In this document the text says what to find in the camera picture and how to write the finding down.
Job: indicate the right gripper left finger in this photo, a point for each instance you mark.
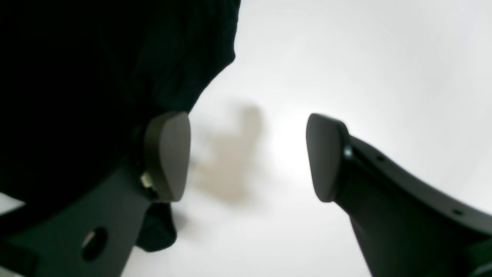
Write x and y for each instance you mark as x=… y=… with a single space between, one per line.
x=93 y=234

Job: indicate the black t-shirt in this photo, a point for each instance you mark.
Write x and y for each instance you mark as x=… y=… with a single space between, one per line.
x=80 y=79

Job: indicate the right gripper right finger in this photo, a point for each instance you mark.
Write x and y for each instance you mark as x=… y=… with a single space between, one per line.
x=404 y=227

